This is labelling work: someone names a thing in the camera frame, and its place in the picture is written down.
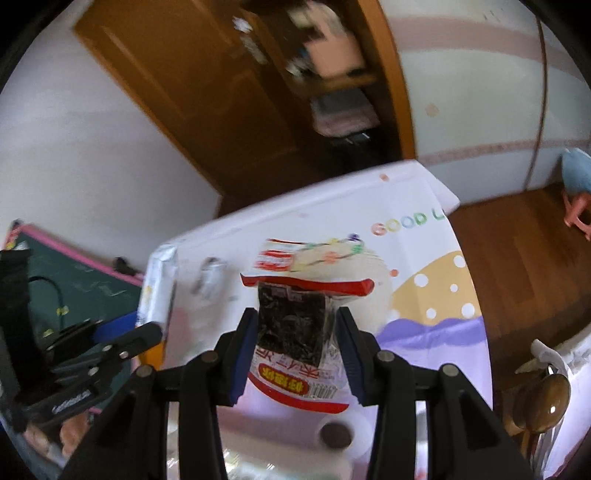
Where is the small pale snack packet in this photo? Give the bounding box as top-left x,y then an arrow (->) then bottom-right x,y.
196,257 -> 227,301

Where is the white paper roll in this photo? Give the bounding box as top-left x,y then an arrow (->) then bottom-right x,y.
316,408 -> 372,457

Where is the pink framed chalkboard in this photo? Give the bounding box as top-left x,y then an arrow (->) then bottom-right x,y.
2,220 -> 145,352

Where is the brown wooden door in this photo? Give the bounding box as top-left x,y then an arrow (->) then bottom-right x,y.
74,0 -> 333,204

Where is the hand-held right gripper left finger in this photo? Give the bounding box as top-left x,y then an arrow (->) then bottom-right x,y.
60,307 -> 259,480

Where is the pink basket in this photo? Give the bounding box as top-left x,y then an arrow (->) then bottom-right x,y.
302,14 -> 365,79

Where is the pale blue floral wardrobe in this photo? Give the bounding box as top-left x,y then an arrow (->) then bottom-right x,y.
379,0 -> 591,204

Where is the pink stool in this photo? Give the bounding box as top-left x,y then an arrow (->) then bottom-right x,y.
563,190 -> 591,241

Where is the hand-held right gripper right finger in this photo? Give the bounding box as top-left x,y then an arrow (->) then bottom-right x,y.
335,307 -> 527,480

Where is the light blue plastic container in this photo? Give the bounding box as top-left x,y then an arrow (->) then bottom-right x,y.
561,148 -> 591,195

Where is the clear plastic snack packet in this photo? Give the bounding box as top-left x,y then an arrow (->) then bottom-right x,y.
222,443 -> 352,480

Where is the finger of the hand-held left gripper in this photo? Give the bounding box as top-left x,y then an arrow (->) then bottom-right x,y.
48,313 -> 139,352
88,322 -> 163,370

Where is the white bedding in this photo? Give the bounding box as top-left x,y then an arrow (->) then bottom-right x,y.
531,323 -> 591,480

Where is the red white seaweed snack packet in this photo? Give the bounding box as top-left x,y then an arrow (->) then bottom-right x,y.
240,272 -> 375,414

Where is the black cable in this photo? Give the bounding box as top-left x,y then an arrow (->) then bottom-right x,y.
28,276 -> 69,333

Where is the person's left hand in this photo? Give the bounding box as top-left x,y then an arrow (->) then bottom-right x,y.
28,408 -> 100,455

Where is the wooden corner shelf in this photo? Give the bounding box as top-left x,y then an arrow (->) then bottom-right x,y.
240,0 -> 416,167

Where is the stack of folded towels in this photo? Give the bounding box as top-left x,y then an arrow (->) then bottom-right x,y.
310,90 -> 382,137

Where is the white foil snack packet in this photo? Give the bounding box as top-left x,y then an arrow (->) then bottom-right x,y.
136,242 -> 180,370

